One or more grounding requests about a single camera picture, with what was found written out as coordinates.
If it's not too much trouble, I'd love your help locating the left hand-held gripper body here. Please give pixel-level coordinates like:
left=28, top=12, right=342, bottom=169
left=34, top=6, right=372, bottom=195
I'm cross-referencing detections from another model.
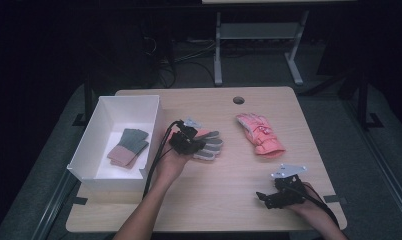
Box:
left=168, top=117, right=203, bottom=156

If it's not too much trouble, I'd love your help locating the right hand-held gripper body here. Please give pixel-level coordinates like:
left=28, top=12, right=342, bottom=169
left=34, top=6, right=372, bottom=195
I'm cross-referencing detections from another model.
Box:
left=269, top=163, right=309, bottom=210

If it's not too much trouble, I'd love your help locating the orange and grey glove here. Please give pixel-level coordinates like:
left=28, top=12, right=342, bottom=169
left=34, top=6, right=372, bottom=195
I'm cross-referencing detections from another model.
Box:
left=167, top=128, right=225, bottom=162

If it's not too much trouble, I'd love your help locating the grey knit glove pink cuff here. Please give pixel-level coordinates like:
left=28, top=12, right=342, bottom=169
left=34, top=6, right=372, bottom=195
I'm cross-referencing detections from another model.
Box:
left=106, top=128, right=150, bottom=167
left=109, top=140, right=150, bottom=170

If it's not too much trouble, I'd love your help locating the white cardboard box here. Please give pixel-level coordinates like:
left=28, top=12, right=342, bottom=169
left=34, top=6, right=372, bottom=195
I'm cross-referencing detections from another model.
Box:
left=66, top=95, right=166, bottom=193

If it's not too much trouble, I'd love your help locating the person's right hand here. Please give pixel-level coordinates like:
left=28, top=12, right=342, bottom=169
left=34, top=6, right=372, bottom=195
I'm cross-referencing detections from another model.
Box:
left=284, top=182, right=324, bottom=219

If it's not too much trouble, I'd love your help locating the person's left hand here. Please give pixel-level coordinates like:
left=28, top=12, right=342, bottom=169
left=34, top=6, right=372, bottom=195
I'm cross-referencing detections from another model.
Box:
left=154, top=150, right=194, bottom=188

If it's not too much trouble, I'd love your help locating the pink padded ski glove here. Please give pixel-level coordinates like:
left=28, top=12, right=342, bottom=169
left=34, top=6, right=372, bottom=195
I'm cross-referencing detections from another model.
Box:
left=235, top=112, right=286, bottom=159

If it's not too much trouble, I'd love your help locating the black stand leg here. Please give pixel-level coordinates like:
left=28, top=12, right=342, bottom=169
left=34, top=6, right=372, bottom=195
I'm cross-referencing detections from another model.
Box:
left=352, top=64, right=385, bottom=132
left=72, top=71, right=97, bottom=127

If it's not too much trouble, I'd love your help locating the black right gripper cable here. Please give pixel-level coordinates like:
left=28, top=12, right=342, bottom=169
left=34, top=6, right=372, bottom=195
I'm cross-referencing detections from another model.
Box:
left=301, top=181, right=341, bottom=228

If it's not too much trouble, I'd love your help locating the bundle of black floor cables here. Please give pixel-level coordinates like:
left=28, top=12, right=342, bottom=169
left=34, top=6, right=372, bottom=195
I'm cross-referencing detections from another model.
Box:
left=141, top=33, right=217, bottom=90

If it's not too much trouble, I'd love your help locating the grey metal rail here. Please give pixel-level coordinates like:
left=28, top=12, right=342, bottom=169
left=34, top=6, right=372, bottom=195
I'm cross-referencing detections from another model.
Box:
left=30, top=169, right=81, bottom=240
left=342, top=99, right=402, bottom=223

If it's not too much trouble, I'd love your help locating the white metal desk frame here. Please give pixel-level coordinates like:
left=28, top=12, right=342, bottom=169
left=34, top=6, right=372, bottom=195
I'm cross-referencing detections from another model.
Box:
left=213, top=9, right=310, bottom=87

